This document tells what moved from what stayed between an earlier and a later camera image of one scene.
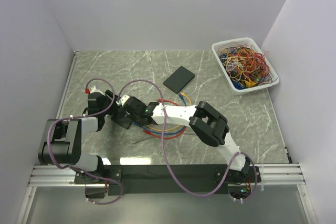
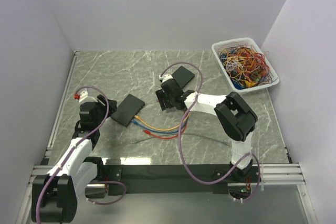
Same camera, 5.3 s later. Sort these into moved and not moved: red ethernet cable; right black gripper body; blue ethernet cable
Moved: right black gripper body
Not moved: blue ethernet cable; red ethernet cable
